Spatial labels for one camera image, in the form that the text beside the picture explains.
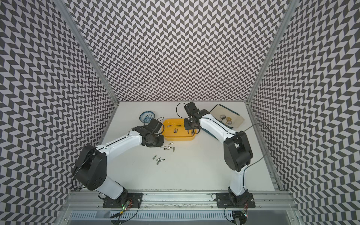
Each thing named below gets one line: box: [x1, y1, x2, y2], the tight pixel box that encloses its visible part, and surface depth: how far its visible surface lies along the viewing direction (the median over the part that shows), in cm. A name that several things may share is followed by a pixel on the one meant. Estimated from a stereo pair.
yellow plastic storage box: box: [161, 118, 197, 142], surface depth 101 cm
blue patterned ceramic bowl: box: [139, 110, 156, 124], surface depth 107 cm
